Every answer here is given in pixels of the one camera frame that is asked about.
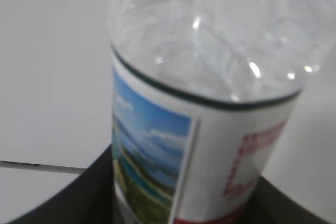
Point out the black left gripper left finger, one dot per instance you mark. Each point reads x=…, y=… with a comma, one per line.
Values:
x=90, y=198

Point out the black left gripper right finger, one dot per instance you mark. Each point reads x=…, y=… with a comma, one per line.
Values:
x=305, y=203

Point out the clear plastic water bottle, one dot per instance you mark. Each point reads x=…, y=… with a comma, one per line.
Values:
x=202, y=91

